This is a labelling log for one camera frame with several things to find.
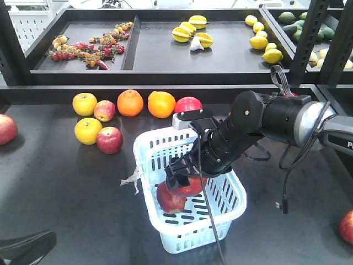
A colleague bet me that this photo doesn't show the cherry tomato vines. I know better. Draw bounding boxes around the cherry tomato vines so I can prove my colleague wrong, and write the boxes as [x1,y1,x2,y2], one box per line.
[45,22,134,71]

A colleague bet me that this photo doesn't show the dark red apple edge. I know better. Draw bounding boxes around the dark red apple edge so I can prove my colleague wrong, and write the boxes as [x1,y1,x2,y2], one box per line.
[339,210,353,245]

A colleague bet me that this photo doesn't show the yellow lemon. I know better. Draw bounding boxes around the yellow lemon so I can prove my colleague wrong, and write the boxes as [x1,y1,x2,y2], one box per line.
[249,36,269,50]

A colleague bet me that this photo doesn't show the small pink apple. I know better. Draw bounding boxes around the small pink apple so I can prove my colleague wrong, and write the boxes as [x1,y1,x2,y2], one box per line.
[94,100,116,122]

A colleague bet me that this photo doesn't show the yellow apple left front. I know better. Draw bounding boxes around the yellow apple left front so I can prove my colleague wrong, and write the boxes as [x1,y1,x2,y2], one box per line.
[74,118,103,145]

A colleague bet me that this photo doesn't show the dark red apple front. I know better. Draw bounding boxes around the dark red apple front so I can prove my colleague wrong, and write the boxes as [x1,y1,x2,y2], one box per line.
[157,181,186,214]

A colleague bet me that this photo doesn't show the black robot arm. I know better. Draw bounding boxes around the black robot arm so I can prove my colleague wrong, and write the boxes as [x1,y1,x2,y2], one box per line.
[165,65,352,190]

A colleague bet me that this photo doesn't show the red apple beside yellow fruit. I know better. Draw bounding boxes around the red apple beside yellow fruit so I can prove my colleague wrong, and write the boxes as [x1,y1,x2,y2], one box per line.
[97,126,124,155]

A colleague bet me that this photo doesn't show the black upright rack post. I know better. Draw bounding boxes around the black upright rack post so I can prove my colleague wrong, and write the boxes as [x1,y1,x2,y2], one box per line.
[289,0,329,86]

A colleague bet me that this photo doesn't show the lone red apple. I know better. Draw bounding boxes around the lone red apple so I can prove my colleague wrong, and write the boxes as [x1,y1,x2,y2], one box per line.
[0,114,18,145]

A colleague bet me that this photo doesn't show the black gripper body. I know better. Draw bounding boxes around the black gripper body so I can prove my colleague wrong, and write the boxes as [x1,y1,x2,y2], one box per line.
[165,139,234,190]

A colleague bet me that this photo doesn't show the yellow apple left rear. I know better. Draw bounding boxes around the yellow apple left rear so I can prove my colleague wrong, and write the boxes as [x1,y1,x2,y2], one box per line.
[72,92,98,116]

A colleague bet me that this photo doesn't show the light blue plastic basket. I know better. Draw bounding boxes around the light blue plastic basket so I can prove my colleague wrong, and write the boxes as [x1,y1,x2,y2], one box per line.
[128,127,247,254]

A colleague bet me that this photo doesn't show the red apple by oranges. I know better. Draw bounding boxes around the red apple by oranges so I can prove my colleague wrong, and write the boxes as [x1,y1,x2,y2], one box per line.
[174,97,203,113]

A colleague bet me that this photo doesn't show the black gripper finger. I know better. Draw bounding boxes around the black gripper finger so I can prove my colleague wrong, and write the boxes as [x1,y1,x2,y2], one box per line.
[1,230,57,264]

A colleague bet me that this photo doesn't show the white garlic bulb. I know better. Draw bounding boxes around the white garlic bulb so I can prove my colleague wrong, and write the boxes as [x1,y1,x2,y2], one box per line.
[190,36,205,51]

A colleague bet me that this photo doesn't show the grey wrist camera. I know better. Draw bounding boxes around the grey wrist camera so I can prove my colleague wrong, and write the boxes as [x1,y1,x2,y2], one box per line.
[172,108,213,130]

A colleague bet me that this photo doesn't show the yellow starfruit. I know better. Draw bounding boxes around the yellow starfruit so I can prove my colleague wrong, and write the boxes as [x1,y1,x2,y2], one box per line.
[172,26,191,43]

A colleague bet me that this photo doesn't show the black wooden display table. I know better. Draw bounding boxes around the black wooden display table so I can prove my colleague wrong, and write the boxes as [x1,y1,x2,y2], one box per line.
[1,9,352,264]

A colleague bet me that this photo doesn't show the dark red apple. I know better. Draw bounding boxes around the dark red apple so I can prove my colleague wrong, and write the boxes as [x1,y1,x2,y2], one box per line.
[167,177,203,197]
[157,181,186,214]

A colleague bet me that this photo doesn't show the orange fruit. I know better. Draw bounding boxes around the orange fruit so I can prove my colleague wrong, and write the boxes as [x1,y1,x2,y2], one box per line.
[117,89,143,117]
[148,91,176,119]

